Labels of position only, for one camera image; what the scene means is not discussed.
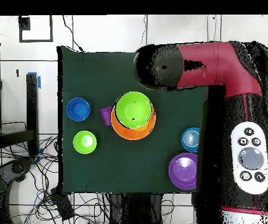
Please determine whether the large orange bowl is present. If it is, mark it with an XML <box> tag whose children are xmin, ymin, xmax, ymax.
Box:
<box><xmin>110</xmin><ymin>106</ymin><xmax>157</xmax><ymax>141</ymax></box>

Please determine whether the large green bowl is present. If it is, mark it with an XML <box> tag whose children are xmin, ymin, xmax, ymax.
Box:
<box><xmin>114</xmin><ymin>91</ymin><xmax>155</xmax><ymax>130</ymax></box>

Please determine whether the purple cup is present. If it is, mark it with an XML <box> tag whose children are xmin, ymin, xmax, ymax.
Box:
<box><xmin>98</xmin><ymin>105</ymin><xmax>114</xmax><ymax>127</ymax></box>

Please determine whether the small green bowl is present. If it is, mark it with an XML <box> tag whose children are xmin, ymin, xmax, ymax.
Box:
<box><xmin>72</xmin><ymin>130</ymin><xmax>98</xmax><ymax>155</ymax></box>

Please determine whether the dark green table cloth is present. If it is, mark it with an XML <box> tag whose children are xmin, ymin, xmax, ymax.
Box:
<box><xmin>57</xmin><ymin>45</ymin><xmax>225</xmax><ymax>195</ymax></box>

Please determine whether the dark blue bowl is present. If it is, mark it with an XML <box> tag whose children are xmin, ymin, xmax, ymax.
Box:
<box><xmin>65</xmin><ymin>97</ymin><xmax>91</xmax><ymax>123</ymax></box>

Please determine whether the light blue bowl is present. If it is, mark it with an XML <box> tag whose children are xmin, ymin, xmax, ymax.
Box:
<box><xmin>181</xmin><ymin>127</ymin><xmax>200</xmax><ymax>153</ymax></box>

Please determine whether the large purple bowl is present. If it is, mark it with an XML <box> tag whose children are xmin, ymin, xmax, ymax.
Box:
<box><xmin>168</xmin><ymin>152</ymin><xmax>199</xmax><ymax>190</ymax></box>

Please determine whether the black power brick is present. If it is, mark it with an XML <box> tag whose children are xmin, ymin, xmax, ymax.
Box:
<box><xmin>50</xmin><ymin>187</ymin><xmax>75</xmax><ymax>222</ymax></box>

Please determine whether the black wheeled base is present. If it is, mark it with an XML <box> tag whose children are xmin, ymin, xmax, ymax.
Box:
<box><xmin>0</xmin><ymin>158</ymin><xmax>34</xmax><ymax>186</ymax></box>

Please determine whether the bundle of floor cables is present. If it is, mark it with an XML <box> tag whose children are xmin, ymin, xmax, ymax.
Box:
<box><xmin>0</xmin><ymin>121</ymin><xmax>111</xmax><ymax>224</ymax></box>

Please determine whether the black post with blue tape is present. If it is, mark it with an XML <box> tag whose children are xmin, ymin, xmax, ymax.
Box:
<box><xmin>26</xmin><ymin>72</ymin><xmax>41</xmax><ymax>156</ymax></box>

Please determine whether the thin black floor cable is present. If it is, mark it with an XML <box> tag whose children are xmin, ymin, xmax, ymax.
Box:
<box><xmin>62</xmin><ymin>15</ymin><xmax>85</xmax><ymax>53</ymax></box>

